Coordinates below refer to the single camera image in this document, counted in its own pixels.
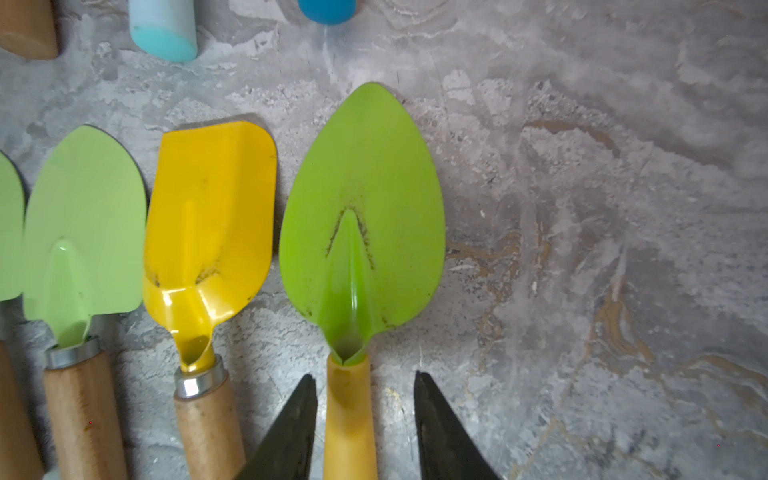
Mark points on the olive green pointed shovel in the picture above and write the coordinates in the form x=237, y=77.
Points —
x=28, y=29

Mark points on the light green shovel wide blade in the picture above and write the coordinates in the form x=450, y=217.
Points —
x=20, y=458

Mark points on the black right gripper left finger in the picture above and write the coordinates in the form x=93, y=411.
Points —
x=286, y=450

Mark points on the green shovel yellow blue handle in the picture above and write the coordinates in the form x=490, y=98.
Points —
x=361, y=251

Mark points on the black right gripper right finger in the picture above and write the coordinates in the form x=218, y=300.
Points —
x=446, y=451

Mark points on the light blue shovel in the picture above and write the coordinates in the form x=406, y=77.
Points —
x=164, y=28

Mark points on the narrow green trowel wooden handle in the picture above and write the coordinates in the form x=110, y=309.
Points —
x=82, y=257

